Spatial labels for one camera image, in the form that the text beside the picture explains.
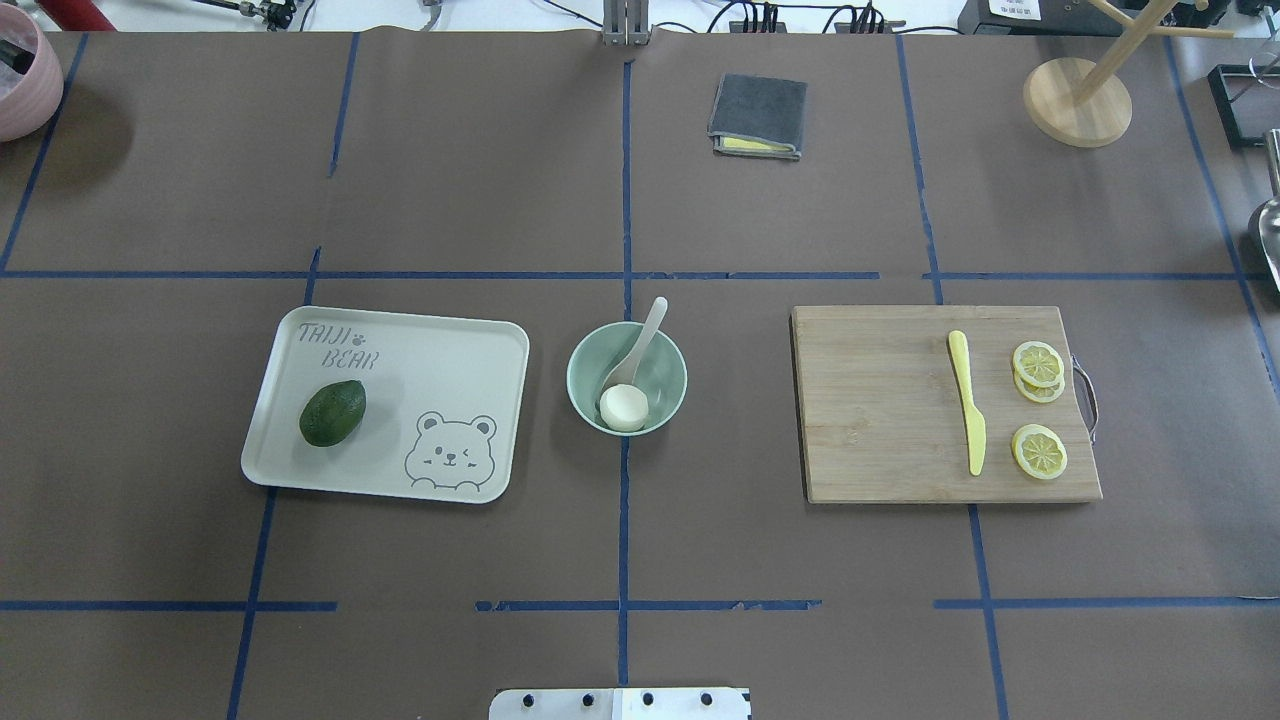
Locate white ceramic spoon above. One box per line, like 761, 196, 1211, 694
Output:
600, 296, 668, 395

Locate white steamed bun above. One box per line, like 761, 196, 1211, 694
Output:
598, 383, 650, 433

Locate light green bowl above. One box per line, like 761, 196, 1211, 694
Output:
566, 322, 689, 437

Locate pink bowl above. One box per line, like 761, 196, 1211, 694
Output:
1, 3, 64, 142

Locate white bear serving tray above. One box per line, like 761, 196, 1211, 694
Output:
241, 306, 529, 503

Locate bamboo cutting board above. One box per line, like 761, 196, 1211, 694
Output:
791, 305, 1103, 503

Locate grey folded cloth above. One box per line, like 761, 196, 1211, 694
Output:
707, 73, 809, 161

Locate green avocado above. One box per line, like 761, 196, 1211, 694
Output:
298, 379, 367, 448

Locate yellow plastic knife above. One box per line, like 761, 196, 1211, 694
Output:
947, 329, 988, 477

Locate upper lemon slice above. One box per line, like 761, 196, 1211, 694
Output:
1011, 340, 1066, 388

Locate lemon slice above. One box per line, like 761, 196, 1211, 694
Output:
1011, 340, 1066, 388
1011, 424, 1068, 480

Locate lemon slice underneath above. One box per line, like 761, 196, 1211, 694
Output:
1012, 375, 1066, 404

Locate lower lemon slice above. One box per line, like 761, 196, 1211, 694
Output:
1011, 424, 1068, 480

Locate wooden mug tree stand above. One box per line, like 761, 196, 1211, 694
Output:
1021, 1, 1235, 149

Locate metal scoop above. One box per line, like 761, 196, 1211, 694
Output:
1249, 128, 1279, 293

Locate black glass rack tray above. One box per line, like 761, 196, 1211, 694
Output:
1206, 64, 1279, 149

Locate red bottle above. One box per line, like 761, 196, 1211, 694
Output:
36, 0, 116, 32

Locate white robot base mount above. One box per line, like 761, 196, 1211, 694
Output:
488, 685, 753, 719

